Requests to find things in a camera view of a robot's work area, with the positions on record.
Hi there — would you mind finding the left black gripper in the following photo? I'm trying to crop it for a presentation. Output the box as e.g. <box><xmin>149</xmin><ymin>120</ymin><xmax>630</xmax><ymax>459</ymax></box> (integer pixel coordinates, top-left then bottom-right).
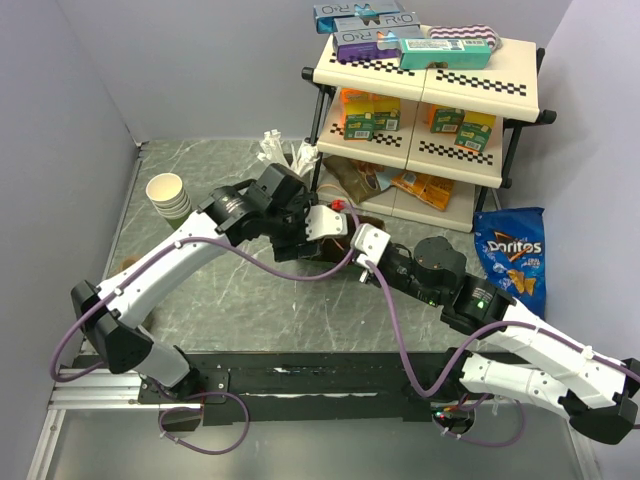
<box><xmin>264</xmin><ymin>192</ymin><xmax>323</xmax><ymax>261</ymax></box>

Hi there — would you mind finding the green paper gift bag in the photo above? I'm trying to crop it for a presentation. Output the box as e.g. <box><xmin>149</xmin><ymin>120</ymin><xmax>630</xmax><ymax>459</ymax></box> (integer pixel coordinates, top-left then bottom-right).
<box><xmin>313</xmin><ymin>183</ymin><xmax>386</xmax><ymax>263</ymax></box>

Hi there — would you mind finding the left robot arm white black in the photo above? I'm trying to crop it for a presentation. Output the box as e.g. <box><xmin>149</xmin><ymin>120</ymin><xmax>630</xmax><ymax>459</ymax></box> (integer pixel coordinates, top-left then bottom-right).
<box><xmin>71</xmin><ymin>164</ymin><xmax>345</xmax><ymax>402</ymax></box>

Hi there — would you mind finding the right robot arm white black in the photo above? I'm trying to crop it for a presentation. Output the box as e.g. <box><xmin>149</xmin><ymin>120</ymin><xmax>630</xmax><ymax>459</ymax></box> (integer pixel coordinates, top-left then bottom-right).
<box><xmin>350</xmin><ymin>224</ymin><xmax>639</xmax><ymax>445</ymax></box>

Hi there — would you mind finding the orange snack packet lower shelf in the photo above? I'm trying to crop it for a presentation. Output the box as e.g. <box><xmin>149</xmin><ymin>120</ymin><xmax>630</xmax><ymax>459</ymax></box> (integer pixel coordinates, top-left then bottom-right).
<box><xmin>391</xmin><ymin>171</ymin><xmax>455</xmax><ymax>211</ymax></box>

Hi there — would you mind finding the brown snack packet under shelf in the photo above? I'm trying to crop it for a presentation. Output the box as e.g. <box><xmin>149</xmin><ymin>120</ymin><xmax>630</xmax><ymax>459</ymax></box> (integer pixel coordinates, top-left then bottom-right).
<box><xmin>323</xmin><ymin>155</ymin><xmax>402</xmax><ymax>204</ymax></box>

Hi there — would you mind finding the blue Doritos chip bag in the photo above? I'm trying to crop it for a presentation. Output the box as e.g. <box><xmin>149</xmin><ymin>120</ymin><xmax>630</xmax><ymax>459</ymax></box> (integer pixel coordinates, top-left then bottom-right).
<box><xmin>474</xmin><ymin>207</ymin><xmax>546</xmax><ymax>318</ymax></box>

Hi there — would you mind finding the cream checkered two-tier shelf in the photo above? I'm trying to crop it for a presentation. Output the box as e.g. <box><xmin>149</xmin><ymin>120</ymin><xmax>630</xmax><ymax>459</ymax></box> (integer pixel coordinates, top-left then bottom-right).
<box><xmin>301</xmin><ymin>39</ymin><xmax>557</xmax><ymax>232</ymax></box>

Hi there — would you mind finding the stack of paper cups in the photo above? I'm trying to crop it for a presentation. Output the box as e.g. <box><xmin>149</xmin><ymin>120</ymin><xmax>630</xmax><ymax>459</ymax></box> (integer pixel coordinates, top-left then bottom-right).
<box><xmin>145</xmin><ymin>173</ymin><xmax>193</xmax><ymax>230</ymax></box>

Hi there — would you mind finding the orange yellow crayon box left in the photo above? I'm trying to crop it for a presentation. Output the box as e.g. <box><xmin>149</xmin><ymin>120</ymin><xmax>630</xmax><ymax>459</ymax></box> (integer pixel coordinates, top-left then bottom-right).
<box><xmin>340</xmin><ymin>88</ymin><xmax>375</xmax><ymax>141</ymax></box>

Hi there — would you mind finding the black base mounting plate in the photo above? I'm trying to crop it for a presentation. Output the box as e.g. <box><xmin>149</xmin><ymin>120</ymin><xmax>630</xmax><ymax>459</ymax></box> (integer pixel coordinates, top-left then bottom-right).
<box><xmin>137</xmin><ymin>352</ymin><xmax>496</xmax><ymax>427</ymax></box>

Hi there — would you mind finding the yellow green box far right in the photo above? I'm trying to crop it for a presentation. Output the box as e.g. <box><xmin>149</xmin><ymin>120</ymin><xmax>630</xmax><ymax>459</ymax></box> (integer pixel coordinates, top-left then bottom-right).
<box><xmin>454</xmin><ymin>111</ymin><xmax>496</xmax><ymax>153</ymax></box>

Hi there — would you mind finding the orange green crayon box right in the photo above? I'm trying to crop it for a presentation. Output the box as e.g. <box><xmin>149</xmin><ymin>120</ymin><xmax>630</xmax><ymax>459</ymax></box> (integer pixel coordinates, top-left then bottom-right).
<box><xmin>426</xmin><ymin>104</ymin><xmax>465</xmax><ymax>134</ymax></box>

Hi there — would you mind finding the yellow green crayon box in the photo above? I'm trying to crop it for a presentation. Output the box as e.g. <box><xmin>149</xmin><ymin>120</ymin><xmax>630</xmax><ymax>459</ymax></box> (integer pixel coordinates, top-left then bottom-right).
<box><xmin>372</xmin><ymin>95</ymin><xmax>401</xmax><ymax>131</ymax></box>

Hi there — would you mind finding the brown cardboard cup carrier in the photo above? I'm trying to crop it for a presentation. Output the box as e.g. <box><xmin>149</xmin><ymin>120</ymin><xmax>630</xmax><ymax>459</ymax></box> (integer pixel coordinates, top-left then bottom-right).
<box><xmin>118</xmin><ymin>255</ymin><xmax>141</xmax><ymax>273</ymax></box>

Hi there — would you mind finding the purple R.O toothpaste box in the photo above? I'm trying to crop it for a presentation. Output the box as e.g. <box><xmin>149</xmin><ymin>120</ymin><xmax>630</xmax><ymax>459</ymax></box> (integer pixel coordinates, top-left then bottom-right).
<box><xmin>333</xmin><ymin>25</ymin><xmax>425</xmax><ymax>62</ymax></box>

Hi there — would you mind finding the teal long box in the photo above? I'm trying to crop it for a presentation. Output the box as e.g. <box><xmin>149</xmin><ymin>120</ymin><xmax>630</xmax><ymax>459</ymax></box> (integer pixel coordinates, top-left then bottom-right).
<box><xmin>399</xmin><ymin>39</ymin><xmax>492</xmax><ymax>70</ymax></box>

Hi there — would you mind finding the blue R.O toothpaste box top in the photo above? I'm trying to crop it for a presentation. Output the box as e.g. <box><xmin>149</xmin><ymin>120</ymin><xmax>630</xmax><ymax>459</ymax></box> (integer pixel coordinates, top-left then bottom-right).
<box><xmin>313</xmin><ymin>1</ymin><xmax>404</xmax><ymax>34</ymax></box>

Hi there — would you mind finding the grey R.O toothpaste box middle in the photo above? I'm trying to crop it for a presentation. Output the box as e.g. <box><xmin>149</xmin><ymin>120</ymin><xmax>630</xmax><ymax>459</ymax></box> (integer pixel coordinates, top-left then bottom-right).
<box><xmin>334</xmin><ymin>12</ymin><xmax>420</xmax><ymax>32</ymax></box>

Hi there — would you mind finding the purple white wavy pouch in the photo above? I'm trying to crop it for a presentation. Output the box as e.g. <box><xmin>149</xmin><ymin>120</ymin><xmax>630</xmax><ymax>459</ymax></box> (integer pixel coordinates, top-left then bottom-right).
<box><xmin>427</xmin><ymin>24</ymin><xmax>502</xmax><ymax>52</ymax></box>

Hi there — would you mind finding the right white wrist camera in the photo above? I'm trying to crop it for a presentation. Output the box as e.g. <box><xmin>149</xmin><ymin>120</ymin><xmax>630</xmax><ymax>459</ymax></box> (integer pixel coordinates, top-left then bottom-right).
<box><xmin>350</xmin><ymin>223</ymin><xmax>391</xmax><ymax>270</ymax></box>

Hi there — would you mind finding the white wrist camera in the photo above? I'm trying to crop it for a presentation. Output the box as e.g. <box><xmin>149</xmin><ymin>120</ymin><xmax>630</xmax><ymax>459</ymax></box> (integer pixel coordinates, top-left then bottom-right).
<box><xmin>350</xmin><ymin>223</ymin><xmax>391</xmax><ymax>270</ymax></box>
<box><xmin>305</xmin><ymin>205</ymin><xmax>348</xmax><ymax>241</ymax></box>

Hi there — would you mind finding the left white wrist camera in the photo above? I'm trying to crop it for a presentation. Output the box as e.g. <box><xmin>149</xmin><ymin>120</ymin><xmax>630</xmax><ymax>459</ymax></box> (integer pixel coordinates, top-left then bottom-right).
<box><xmin>305</xmin><ymin>205</ymin><xmax>348</xmax><ymax>241</ymax></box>

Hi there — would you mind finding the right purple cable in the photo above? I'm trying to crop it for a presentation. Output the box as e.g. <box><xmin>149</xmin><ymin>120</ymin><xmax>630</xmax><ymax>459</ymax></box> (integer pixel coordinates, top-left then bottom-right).
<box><xmin>364</xmin><ymin>258</ymin><xmax>640</xmax><ymax>446</ymax></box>

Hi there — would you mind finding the purple cable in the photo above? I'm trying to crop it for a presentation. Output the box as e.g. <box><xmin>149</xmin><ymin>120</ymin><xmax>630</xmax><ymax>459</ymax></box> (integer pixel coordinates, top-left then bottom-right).
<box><xmin>49</xmin><ymin>202</ymin><xmax>369</xmax><ymax>455</ymax></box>
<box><xmin>364</xmin><ymin>258</ymin><xmax>640</xmax><ymax>446</ymax></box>

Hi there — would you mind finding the aluminium rail frame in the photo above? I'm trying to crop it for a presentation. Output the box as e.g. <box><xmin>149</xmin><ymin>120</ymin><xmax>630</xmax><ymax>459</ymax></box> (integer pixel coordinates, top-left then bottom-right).
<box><xmin>25</xmin><ymin>362</ymin><xmax>151</xmax><ymax>480</ymax></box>

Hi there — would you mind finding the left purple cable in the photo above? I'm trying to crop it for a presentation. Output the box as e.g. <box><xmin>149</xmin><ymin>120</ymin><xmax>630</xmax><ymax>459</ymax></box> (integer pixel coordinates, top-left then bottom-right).
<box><xmin>49</xmin><ymin>202</ymin><xmax>369</xmax><ymax>455</ymax></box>

